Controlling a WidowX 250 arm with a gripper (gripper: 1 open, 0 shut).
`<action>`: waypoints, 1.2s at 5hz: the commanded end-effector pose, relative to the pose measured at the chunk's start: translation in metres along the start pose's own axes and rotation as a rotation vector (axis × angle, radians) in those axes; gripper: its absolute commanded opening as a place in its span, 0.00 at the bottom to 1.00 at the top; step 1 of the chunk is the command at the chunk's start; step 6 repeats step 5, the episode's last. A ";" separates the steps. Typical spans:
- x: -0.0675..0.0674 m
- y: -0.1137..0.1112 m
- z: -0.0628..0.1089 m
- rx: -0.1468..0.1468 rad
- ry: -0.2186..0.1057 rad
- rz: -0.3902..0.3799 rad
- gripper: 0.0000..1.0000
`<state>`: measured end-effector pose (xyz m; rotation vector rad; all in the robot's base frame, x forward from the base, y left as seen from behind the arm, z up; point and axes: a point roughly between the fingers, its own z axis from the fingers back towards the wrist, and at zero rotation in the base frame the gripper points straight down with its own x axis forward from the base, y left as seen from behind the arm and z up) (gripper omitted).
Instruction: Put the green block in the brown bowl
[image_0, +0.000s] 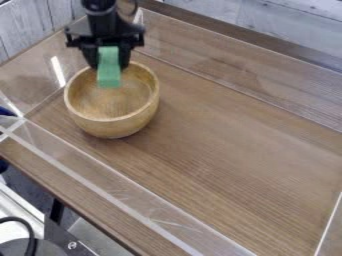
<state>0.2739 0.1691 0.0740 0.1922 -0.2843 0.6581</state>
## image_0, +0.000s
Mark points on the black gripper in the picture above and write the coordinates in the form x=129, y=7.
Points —
x=128, y=36

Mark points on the green rectangular block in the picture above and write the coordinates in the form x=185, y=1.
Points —
x=108, y=67

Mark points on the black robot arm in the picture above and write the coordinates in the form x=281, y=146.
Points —
x=102, y=29

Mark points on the light wooden bowl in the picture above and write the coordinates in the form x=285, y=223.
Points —
x=112, y=112

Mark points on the black table leg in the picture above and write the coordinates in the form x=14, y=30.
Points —
x=56, y=212

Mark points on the clear acrylic corner bracket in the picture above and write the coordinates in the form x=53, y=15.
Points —
x=138, y=17

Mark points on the clear acrylic tray wall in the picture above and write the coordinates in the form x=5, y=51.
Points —
x=161, y=218

